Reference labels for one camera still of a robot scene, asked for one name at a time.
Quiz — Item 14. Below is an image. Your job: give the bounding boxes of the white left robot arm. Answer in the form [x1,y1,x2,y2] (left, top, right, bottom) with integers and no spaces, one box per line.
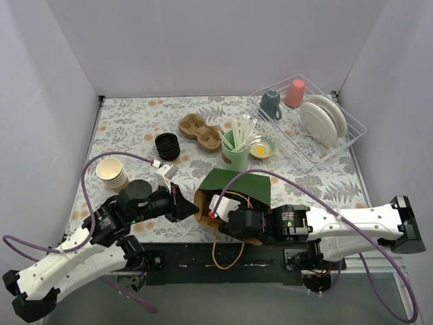
[3,179,199,323]

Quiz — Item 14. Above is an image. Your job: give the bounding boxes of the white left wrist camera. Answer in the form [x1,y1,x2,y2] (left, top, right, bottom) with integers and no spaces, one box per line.
[152,160,178,193]

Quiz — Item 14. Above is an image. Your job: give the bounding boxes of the green straw holder cup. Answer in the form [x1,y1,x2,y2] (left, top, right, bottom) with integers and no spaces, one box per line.
[221,141,250,172]

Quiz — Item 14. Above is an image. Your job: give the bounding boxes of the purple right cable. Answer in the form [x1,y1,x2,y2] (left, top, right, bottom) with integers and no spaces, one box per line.
[212,169,419,324]

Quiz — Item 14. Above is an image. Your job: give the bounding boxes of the blue yellow patterned bowl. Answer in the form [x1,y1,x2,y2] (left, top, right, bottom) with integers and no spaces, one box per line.
[250,133,277,159]

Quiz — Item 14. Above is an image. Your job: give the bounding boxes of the green paper bag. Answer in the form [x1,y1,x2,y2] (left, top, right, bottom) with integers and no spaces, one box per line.
[193,168,273,270]

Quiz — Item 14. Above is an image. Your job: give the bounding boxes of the floral tablecloth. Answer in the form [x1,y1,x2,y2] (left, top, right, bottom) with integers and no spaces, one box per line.
[67,95,380,243]

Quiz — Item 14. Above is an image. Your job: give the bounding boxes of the stack of brown paper cups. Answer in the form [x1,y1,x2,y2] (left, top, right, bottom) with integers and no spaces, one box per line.
[96,157,129,193]

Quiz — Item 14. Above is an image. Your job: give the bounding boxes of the white wire dish rack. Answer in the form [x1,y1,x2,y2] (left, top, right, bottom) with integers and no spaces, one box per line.
[248,74,367,170]

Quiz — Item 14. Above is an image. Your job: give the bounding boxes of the paper wrapped straw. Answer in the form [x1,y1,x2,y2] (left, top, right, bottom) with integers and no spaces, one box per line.
[232,134,262,152]
[232,118,249,150]

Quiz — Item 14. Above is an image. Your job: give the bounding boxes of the teal mug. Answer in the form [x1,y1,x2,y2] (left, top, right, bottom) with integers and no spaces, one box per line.
[260,89,282,121]

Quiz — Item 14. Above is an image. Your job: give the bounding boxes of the brown cardboard cup carrier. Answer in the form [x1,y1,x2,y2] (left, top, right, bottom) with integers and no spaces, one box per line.
[178,113,225,152]

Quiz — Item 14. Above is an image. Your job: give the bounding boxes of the white plate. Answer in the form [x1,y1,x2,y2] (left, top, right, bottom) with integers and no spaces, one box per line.
[310,95,348,138]
[299,102,337,146]

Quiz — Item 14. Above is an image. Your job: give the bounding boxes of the purple cable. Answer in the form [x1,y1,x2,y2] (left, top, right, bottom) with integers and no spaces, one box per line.
[212,169,419,324]
[2,151,160,314]

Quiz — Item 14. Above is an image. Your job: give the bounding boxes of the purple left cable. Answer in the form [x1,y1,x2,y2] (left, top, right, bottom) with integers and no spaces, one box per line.
[2,151,160,314]

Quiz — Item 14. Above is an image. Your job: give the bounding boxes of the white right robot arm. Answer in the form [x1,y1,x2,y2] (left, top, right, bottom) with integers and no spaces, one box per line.
[223,196,426,269]

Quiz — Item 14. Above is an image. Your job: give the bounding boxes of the stack of black lids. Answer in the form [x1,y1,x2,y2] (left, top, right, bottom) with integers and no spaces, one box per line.
[155,133,181,161]

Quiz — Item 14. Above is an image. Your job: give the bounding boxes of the pink plastic cup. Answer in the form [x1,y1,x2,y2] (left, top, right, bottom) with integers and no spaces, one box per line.
[284,79,305,108]

